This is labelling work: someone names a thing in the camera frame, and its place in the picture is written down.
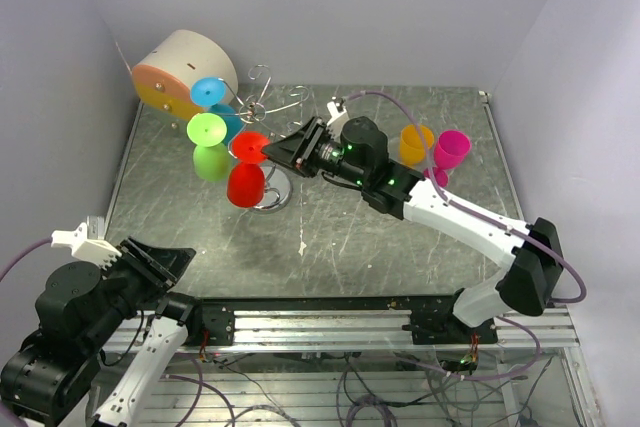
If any orange plastic wine glass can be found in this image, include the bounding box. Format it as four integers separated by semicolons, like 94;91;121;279
398;124;435;166

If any chrome wire glass rack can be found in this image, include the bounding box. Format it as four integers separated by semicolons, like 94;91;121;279
225;64;310;214

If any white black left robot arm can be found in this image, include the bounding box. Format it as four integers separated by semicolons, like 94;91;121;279
1;238;235;426

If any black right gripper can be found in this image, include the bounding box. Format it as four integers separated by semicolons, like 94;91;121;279
261;116;368;188

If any red plastic wine glass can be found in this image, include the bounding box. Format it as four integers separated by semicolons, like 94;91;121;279
227;131;269;208

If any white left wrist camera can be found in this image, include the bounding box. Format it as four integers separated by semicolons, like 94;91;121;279
51;215;122;269

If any beige round box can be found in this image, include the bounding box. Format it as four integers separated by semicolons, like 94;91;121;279
132;29;238;121

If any green plastic wine glass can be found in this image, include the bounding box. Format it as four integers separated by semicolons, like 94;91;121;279
187;113;231;182

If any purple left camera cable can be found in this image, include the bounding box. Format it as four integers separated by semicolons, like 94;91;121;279
0;239;56;283

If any pink plastic wine glass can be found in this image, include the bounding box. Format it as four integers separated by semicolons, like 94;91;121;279
432;130;472;188

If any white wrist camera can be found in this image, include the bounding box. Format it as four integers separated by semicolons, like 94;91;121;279
327;97;349;140
51;215;122;269

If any aluminium mounting rail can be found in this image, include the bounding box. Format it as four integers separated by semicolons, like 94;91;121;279
59;296;576;353

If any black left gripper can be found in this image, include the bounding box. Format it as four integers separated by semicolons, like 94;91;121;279
82;232;196;349

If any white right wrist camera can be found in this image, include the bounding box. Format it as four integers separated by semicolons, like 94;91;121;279
327;97;349;140

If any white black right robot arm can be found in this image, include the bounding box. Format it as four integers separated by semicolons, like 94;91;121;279
261;117;563;343

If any blue plastic wine glass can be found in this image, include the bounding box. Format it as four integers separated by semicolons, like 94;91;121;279
190;77;244;146

